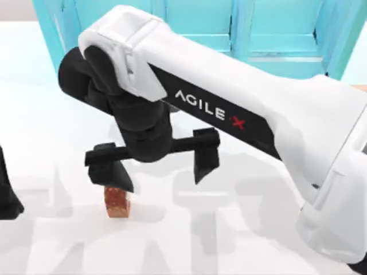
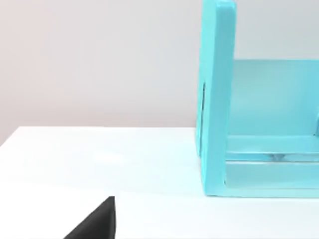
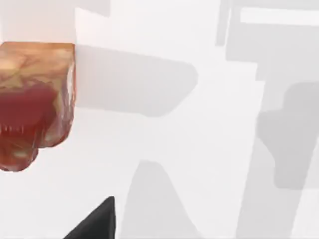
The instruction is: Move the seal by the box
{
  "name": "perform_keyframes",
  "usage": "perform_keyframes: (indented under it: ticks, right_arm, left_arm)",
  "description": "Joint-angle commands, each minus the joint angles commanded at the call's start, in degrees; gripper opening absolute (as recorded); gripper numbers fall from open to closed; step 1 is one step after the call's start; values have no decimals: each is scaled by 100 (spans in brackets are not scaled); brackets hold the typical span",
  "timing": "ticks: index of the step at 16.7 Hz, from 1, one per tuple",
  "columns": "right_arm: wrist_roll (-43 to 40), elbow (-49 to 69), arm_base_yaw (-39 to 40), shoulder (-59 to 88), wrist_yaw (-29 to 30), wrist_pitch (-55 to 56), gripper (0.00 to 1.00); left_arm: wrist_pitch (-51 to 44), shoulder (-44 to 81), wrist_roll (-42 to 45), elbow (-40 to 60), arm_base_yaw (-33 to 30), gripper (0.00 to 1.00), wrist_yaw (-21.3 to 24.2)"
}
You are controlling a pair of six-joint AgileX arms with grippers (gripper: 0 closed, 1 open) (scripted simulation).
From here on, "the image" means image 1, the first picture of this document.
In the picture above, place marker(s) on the brown bread block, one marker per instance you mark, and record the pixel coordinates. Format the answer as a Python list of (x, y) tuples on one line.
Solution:
[(117, 204)]

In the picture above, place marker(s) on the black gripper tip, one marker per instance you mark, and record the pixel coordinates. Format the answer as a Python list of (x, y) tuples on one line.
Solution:
[(7, 200)]

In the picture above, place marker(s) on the light blue rack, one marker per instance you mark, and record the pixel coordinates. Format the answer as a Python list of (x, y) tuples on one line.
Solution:
[(200, 23)]

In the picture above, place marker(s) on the salmon-coloured box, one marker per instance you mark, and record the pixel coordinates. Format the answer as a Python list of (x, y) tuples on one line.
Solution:
[(362, 87)]

